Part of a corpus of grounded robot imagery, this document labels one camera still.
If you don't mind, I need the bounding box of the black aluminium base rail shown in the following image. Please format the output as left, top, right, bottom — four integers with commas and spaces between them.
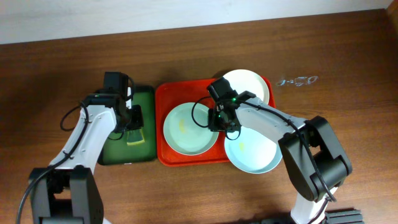
249, 209, 365, 224

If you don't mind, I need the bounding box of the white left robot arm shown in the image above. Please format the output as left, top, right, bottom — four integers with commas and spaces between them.
23, 93, 143, 224

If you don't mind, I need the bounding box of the dark green tray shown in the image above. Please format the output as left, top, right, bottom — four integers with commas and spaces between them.
98, 85, 157, 166

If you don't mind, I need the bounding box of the light green plate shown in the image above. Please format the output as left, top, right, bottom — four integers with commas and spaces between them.
163, 102, 218, 156

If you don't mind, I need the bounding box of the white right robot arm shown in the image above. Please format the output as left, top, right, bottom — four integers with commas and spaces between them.
210, 91, 353, 223

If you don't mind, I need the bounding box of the light blue plate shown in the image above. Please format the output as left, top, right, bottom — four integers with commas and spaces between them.
224, 127, 282, 174

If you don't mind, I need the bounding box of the cream white plate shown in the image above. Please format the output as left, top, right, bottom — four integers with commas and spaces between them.
223, 69, 270, 104

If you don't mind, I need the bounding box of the red plastic tray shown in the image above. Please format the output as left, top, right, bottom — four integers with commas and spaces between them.
154, 75, 277, 167

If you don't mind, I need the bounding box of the yellow green sponge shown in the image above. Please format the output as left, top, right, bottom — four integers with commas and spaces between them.
126, 128, 145, 146

